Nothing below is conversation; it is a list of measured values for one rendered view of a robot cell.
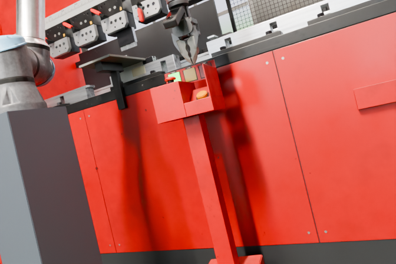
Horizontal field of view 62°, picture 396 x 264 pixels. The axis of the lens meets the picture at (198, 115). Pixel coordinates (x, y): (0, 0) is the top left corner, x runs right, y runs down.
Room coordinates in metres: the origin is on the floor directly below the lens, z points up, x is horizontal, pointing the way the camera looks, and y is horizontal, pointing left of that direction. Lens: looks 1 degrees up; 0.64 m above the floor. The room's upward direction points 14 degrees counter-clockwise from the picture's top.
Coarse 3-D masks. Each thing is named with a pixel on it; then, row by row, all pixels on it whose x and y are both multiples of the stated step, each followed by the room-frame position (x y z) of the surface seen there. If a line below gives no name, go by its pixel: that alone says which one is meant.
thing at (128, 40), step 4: (128, 28) 1.63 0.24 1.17; (132, 28) 1.63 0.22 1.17; (120, 32) 1.66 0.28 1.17; (124, 32) 1.65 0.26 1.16; (128, 32) 1.64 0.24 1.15; (132, 32) 1.63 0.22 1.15; (120, 36) 1.66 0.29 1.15; (124, 36) 1.65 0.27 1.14; (128, 36) 1.64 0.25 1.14; (132, 36) 1.63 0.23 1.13; (120, 40) 1.66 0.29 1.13; (124, 40) 1.65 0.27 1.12; (128, 40) 1.64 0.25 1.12; (132, 40) 1.63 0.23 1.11; (136, 40) 1.64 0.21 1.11; (120, 44) 1.66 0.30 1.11; (124, 44) 1.65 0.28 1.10; (128, 44) 1.65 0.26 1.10; (132, 44) 1.65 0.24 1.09; (136, 44) 1.63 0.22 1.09; (124, 48) 1.67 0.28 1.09; (128, 48) 1.66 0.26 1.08
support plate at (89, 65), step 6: (108, 54) 1.37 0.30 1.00; (96, 60) 1.40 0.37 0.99; (102, 60) 1.41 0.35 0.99; (108, 60) 1.43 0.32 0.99; (114, 60) 1.46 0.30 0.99; (120, 60) 1.48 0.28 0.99; (126, 60) 1.51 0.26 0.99; (132, 60) 1.54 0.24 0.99; (138, 60) 1.57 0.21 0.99; (144, 60) 1.60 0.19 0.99; (84, 66) 1.43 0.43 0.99; (90, 66) 1.46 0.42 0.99; (126, 66) 1.63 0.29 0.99
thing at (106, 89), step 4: (324, 12) 1.47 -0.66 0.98; (328, 12) 1.46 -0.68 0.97; (276, 28) 1.57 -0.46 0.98; (204, 52) 1.74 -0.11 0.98; (208, 52) 1.73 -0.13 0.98; (200, 56) 1.75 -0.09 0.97; (204, 56) 1.73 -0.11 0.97; (208, 56) 1.72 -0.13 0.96; (184, 60) 1.79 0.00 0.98; (200, 60) 1.74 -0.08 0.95; (184, 64) 1.79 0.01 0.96; (188, 64) 1.78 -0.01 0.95; (100, 88) 2.05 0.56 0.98; (104, 88) 2.04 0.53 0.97; (108, 88) 2.02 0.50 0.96; (96, 92) 2.07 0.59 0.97; (100, 92) 2.05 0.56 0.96; (104, 92) 2.04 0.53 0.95
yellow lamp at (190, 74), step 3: (189, 69) 1.20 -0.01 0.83; (192, 69) 1.19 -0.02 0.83; (186, 72) 1.20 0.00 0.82; (189, 72) 1.20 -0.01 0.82; (192, 72) 1.19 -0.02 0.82; (195, 72) 1.19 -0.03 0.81; (186, 75) 1.20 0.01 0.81; (189, 75) 1.20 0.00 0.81; (192, 75) 1.19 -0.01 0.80; (195, 75) 1.19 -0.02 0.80; (186, 78) 1.20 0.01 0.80; (189, 78) 1.20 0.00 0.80; (192, 78) 1.20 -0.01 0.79; (195, 78) 1.19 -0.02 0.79; (186, 81) 1.20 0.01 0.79
